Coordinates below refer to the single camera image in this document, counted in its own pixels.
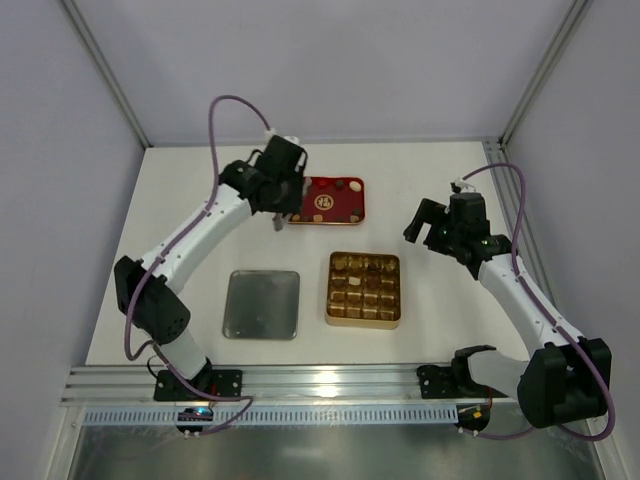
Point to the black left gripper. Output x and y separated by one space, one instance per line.
291 198

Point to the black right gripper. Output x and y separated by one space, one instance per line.
435 223

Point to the gold chocolate box tray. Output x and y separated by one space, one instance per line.
374 304

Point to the square metal plate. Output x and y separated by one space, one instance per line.
262 305

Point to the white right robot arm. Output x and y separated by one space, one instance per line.
567 375

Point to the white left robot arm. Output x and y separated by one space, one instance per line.
148 288

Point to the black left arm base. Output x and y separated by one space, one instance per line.
209 382

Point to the red tray lid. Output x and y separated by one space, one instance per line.
336 207

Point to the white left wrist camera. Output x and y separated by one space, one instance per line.
273 133

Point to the aluminium front rail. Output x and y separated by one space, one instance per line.
130 385

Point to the slotted cable duct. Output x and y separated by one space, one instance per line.
274 415

